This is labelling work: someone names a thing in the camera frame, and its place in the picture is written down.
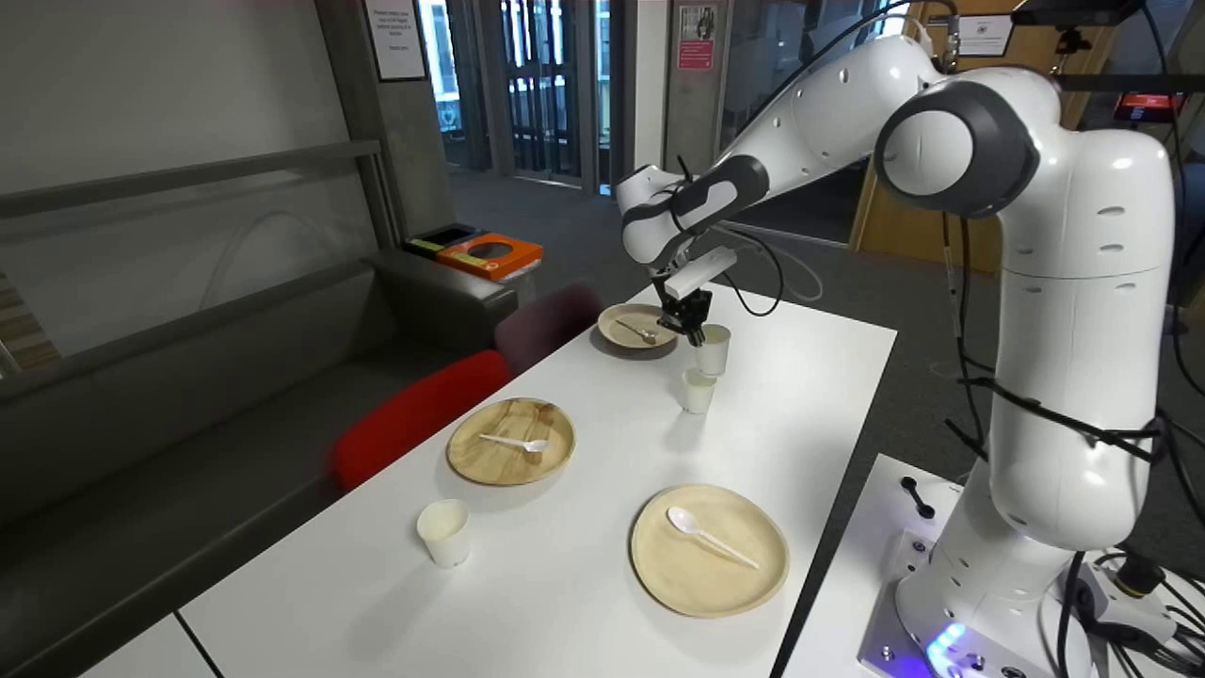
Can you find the dark grey sofa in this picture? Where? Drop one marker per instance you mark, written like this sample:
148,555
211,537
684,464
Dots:
191,475

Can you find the red chair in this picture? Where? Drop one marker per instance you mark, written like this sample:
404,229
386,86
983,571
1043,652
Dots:
414,417

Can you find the white plastic spoon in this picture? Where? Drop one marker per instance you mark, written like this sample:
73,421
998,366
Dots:
516,442
637,331
703,537

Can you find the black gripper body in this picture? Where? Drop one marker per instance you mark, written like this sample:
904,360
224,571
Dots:
687,312

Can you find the white paper cup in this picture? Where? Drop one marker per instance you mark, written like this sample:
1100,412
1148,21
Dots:
443,537
718,356

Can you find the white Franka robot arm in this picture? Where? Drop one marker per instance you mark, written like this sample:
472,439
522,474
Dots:
1078,313

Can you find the grey metal railing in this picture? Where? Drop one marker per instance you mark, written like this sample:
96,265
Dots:
191,184

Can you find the white wall notice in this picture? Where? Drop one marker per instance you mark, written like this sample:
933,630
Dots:
396,38

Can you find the pink door sign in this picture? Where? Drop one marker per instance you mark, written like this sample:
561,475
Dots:
699,42

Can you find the green labelled flat box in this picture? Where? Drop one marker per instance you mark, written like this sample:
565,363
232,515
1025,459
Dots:
440,237

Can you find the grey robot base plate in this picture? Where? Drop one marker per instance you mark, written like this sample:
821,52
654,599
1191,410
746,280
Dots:
917,641

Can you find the white door sign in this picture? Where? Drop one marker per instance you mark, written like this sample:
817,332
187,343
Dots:
983,32

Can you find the round wooden plate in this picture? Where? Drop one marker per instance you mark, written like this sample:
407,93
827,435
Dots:
722,582
502,470
619,341

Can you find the orange flat box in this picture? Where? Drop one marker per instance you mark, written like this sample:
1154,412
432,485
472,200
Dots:
494,257

